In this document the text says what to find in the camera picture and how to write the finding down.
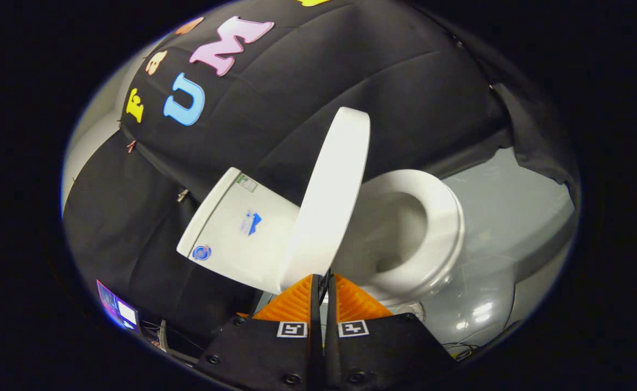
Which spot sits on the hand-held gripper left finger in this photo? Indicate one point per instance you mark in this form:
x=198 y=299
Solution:
x=275 y=353

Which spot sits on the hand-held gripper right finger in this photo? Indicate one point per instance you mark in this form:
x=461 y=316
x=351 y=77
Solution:
x=378 y=347

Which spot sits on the white toilet lid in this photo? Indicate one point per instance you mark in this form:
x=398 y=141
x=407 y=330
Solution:
x=329 y=190

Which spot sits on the white toilet bowl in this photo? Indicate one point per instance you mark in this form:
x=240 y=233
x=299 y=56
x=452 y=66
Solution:
x=389 y=228

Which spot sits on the dark monitor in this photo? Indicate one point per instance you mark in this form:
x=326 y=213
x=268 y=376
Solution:
x=180 y=343

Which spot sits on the lit computer monitor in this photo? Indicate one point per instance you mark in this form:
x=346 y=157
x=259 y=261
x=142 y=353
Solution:
x=125 y=314

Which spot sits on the small silver clip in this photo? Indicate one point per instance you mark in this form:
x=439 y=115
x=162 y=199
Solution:
x=182 y=194

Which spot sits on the black backdrop cloth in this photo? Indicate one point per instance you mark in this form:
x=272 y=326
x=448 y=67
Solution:
x=296 y=81

